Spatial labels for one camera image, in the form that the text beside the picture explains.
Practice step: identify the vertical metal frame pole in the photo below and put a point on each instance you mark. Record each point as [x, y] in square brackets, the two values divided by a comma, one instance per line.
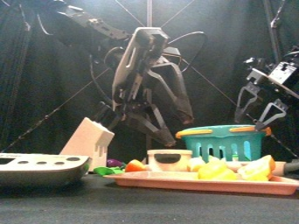
[148, 13]

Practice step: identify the grey white kitchen scale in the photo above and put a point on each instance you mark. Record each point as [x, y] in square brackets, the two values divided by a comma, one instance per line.
[40, 169]

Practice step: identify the pale yellow toy food piece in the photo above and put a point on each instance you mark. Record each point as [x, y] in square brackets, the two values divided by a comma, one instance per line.
[196, 164]

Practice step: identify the white knife block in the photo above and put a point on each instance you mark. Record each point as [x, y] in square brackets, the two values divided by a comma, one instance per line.
[87, 141]

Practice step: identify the green toy food piece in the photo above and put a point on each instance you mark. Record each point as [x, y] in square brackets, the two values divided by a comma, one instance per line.
[104, 171]

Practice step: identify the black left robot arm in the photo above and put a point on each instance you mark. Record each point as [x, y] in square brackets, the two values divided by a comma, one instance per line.
[90, 26]

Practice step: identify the purple toy food piece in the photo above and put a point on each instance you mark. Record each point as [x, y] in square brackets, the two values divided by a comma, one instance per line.
[114, 162]

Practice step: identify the yellow orange toy squash wedge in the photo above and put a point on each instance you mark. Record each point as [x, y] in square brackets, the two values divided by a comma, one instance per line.
[256, 170]

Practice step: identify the white toy pot black window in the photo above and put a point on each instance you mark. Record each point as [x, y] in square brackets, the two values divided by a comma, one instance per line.
[170, 160]

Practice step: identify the slanted metal frame pole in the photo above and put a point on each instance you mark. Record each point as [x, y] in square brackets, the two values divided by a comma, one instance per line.
[274, 29]

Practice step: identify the small orange toy food piece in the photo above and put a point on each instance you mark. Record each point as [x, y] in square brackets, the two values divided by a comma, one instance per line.
[135, 166]

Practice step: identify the pink plastic tray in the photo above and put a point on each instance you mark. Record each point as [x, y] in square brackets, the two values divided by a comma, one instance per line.
[163, 181]

